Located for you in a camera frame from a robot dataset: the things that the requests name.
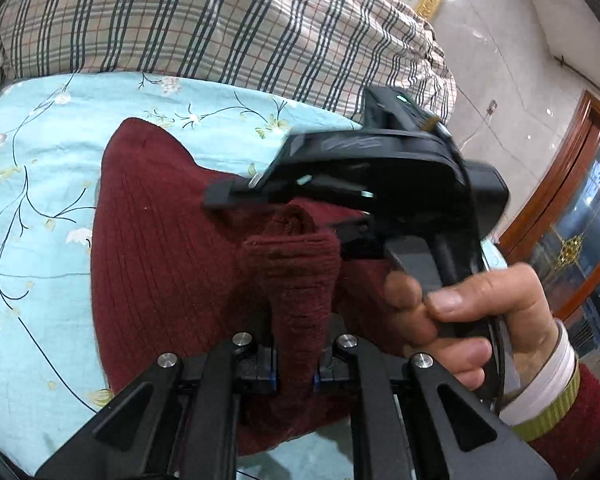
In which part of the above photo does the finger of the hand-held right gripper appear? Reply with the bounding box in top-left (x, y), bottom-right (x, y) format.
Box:
top-left (336, 212), bottom-right (388, 262)
top-left (203, 180), bottom-right (291, 211)

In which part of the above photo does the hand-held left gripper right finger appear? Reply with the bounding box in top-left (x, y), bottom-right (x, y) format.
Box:
top-left (312, 334), bottom-right (558, 480)

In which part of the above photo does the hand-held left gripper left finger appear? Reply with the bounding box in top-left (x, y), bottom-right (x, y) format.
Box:
top-left (35, 332), bottom-right (281, 480)

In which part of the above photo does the maroon hooded sweater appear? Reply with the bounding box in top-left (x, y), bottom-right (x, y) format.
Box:
top-left (91, 117), bottom-right (416, 456)

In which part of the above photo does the person's right forearm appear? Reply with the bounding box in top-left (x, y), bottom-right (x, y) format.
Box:
top-left (497, 317), bottom-right (600, 480)

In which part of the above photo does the person's right hand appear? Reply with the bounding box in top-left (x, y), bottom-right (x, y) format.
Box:
top-left (384, 262), bottom-right (561, 397)

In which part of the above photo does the wooden glass door cabinet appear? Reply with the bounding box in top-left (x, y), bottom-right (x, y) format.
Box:
top-left (497, 90), bottom-right (600, 361)

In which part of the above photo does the plaid quilt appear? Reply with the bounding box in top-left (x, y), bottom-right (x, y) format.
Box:
top-left (0, 0), bottom-right (456, 123)

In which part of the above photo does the light blue floral bed sheet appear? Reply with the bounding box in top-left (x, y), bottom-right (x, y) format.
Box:
top-left (0, 71), bottom-right (511, 480)

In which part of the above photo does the dark wall pipe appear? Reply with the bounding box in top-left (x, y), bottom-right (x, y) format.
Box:
top-left (555, 52), bottom-right (600, 86)

